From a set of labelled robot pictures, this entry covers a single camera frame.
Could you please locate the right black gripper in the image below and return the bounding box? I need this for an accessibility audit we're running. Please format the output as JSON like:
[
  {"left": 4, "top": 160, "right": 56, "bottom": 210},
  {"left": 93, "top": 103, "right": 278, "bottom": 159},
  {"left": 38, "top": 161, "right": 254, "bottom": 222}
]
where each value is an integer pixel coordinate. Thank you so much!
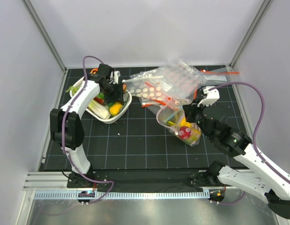
[{"left": 183, "top": 98, "right": 214, "bottom": 141}]

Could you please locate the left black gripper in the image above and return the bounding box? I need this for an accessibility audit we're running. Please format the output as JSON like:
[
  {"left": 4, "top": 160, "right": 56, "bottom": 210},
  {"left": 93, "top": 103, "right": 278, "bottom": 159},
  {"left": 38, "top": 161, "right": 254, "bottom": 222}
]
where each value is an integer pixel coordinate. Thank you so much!
[{"left": 101, "top": 82, "right": 124, "bottom": 105}]

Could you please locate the yellow pepper piece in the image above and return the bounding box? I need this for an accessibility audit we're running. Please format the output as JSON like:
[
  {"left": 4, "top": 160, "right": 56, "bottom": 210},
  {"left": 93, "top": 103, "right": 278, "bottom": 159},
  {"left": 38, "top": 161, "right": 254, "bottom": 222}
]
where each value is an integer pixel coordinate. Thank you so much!
[{"left": 109, "top": 102, "right": 122, "bottom": 116}]

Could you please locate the yellow banana bunch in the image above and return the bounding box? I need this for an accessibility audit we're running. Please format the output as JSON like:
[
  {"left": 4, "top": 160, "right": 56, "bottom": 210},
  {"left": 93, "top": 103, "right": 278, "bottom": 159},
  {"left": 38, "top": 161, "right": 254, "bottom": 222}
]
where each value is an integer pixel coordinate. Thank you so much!
[{"left": 167, "top": 117, "right": 201, "bottom": 146}]

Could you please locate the red apple front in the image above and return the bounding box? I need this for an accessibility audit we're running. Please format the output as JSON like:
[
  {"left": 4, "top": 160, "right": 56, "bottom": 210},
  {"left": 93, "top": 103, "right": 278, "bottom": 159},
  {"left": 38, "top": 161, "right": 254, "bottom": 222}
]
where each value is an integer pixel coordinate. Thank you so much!
[{"left": 178, "top": 126, "right": 191, "bottom": 140}]

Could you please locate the clear pink-dotted zip bag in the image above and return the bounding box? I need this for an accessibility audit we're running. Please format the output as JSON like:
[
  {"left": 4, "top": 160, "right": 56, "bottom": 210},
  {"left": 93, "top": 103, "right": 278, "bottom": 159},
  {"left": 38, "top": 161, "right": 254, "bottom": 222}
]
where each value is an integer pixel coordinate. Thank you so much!
[{"left": 156, "top": 97, "right": 201, "bottom": 146}]

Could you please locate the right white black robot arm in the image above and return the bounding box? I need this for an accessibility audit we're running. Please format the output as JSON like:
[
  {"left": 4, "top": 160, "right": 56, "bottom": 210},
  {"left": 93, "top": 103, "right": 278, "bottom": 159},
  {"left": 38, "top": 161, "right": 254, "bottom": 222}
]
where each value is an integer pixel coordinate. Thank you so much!
[{"left": 183, "top": 104, "right": 290, "bottom": 219}]

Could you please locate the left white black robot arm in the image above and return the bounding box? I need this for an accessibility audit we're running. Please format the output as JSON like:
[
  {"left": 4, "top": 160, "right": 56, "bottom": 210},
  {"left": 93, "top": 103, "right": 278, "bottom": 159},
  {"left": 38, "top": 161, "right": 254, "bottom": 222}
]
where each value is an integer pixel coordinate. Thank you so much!
[{"left": 50, "top": 79, "right": 124, "bottom": 188}]

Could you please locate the clear white-dotted zip bag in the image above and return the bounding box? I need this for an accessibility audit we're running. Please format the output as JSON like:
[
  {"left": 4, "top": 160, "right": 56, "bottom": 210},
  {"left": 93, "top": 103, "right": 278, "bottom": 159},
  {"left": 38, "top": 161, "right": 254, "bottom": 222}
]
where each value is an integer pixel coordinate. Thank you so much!
[{"left": 122, "top": 76, "right": 172, "bottom": 105}]

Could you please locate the clear bag orange zipper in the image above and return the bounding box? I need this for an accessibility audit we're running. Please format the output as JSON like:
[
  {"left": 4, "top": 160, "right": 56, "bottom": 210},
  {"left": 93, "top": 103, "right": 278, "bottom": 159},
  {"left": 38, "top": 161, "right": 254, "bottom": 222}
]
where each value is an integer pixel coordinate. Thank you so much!
[{"left": 198, "top": 65, "right": 240, "bottom": 86}]

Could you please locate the white leek stalk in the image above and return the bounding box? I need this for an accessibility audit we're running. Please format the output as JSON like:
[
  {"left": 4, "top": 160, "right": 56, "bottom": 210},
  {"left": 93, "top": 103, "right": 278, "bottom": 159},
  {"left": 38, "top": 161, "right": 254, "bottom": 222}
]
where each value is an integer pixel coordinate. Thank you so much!
[{"left": 88, "top": 100, "right": 111, "bottom": 120}]

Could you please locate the red orange tomato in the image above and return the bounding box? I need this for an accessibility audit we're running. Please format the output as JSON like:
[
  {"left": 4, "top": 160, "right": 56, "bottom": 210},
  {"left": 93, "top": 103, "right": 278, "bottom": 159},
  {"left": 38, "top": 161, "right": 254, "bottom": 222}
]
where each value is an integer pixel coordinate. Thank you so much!
[{"left": 91, "top": 68, "right": 98, "bottom": 74}]

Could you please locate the green celery stalk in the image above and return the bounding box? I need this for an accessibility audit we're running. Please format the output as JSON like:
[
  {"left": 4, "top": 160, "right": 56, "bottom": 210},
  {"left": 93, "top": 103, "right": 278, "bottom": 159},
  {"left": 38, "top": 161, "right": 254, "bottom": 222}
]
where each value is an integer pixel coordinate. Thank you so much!
[{"left": 66, "top": 86, "right": 81, "bottom": 95}]

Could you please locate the pile of red-dotted bags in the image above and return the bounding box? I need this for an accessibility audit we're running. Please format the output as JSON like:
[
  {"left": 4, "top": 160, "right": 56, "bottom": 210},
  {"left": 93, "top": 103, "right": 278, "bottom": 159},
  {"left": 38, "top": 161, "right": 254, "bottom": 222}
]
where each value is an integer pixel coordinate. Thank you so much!
[{"left": 157, "top": 59, "right": 204, "bottom": 101}]

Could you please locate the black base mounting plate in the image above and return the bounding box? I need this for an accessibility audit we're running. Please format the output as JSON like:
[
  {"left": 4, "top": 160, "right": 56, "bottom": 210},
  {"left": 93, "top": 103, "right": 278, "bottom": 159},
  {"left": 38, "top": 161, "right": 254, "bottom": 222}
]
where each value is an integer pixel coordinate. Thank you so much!
[{"left": 66, "top": 167, "right": 235, "bottom": 193}]

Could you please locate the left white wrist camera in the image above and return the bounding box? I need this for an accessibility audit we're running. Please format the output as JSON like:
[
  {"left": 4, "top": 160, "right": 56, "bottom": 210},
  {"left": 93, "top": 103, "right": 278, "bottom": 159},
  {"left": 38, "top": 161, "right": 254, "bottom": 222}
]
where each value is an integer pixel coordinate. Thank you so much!
[{"left": 95, "top": 63, "right": 121, "bottom": 84}]

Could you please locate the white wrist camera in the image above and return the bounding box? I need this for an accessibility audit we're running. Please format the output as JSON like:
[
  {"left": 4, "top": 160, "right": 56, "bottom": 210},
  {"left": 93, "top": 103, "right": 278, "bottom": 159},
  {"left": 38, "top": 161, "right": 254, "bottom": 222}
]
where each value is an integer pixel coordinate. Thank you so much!
[
  {"left": 95, "top": 63, "right": 121, "bottom": 84},
  {"left": 197, "top": 86, "right": 220, "bottom": 107}
]

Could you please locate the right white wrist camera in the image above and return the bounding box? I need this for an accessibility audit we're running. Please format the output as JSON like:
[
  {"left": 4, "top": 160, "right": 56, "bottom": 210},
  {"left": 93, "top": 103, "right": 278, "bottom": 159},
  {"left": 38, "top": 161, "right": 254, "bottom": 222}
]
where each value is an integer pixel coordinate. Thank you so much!
[{"left": 197, "top": 86, "right": 220, "bottom": 107}]

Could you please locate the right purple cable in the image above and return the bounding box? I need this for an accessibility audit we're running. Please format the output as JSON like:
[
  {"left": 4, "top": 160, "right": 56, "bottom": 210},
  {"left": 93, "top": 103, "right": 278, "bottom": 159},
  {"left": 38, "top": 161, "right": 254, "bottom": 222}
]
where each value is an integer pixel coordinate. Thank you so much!
[{"left": 207, "top": 81, "right": 290, "bottom": 206}]

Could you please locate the slotted aluminium cable duct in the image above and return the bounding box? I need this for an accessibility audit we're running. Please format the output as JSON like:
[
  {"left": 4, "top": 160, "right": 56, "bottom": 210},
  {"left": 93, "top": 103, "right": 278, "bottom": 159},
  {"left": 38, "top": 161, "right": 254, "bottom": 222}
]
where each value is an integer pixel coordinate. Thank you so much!
[{"left": 34, "top": 189, "right": 210, "bottom": 200}]

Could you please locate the left aluminium frame post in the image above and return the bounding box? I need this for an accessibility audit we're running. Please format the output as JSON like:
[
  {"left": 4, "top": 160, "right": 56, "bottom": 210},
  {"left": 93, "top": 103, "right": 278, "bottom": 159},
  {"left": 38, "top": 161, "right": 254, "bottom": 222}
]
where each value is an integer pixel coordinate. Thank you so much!
[{"left": 21, "top": 0, "right": 67, "bottom": 73}]

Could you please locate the aluminium frame post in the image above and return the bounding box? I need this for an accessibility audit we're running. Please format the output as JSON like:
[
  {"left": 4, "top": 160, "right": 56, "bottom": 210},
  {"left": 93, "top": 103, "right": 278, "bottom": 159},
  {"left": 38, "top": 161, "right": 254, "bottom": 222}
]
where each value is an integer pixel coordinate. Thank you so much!
[
  {"left": 229, "top": 0, "right": 273, "bottom": 68},
  {"left": 21, "top": 0, "right": 67, "bottom": 73}
]

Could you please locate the right aluminium frame post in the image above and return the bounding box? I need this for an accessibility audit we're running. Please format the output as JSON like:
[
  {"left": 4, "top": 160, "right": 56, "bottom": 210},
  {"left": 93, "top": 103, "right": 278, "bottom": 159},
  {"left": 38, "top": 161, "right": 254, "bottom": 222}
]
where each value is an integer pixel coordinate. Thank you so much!
[{"left": 229, "top": 0, "right": 273, "bottom": 68}]

